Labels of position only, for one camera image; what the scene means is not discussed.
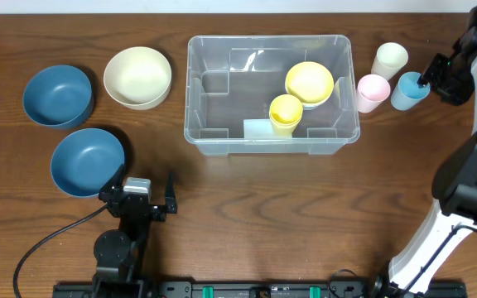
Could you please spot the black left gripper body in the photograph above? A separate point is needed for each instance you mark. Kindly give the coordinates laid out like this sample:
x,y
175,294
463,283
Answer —
x,y
157,214

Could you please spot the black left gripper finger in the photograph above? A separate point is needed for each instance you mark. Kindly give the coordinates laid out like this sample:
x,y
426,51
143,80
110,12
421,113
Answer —
x,y
115,183
170,195

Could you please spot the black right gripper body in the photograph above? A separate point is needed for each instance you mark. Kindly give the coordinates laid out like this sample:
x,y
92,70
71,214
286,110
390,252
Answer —
x,y
453,79

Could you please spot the dark blue bowl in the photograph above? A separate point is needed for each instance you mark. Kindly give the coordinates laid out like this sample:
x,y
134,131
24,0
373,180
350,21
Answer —
x,y
59,97
84,161

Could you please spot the light blue cup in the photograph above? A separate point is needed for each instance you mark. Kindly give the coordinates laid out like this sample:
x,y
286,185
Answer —
x,y
408,92

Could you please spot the cream cup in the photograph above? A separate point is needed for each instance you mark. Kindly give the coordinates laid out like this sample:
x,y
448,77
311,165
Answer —
x,y
390,58

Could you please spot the pink cup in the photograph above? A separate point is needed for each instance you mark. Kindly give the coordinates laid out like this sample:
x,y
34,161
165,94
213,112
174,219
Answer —
x,y
371,91

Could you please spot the cream bowl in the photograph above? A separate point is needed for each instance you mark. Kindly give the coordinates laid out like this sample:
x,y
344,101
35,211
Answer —
x,y
139,78

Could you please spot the yellow cup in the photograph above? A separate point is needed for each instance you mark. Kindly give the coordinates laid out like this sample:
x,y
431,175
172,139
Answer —
x,y
286,109
283,129

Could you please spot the yellow small bowl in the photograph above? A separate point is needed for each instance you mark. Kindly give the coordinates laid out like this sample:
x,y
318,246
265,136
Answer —
x,y
309,81

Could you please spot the white small bowl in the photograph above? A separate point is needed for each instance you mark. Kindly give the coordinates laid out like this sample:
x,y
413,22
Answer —
x,y
311,106

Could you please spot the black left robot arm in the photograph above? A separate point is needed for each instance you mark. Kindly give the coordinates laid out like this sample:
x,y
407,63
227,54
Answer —
x,y
119,252

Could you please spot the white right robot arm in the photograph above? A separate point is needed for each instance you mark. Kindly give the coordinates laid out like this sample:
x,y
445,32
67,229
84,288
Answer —
x,y
451,219

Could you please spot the white label in container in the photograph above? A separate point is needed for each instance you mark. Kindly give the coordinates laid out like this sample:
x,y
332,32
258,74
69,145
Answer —
x,y
258,129

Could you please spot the clear plastic storage container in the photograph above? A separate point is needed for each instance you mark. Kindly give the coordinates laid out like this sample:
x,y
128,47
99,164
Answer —
x,y
232,78

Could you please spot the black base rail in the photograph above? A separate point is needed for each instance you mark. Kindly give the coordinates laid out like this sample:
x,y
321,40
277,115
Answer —
x,y
186,289

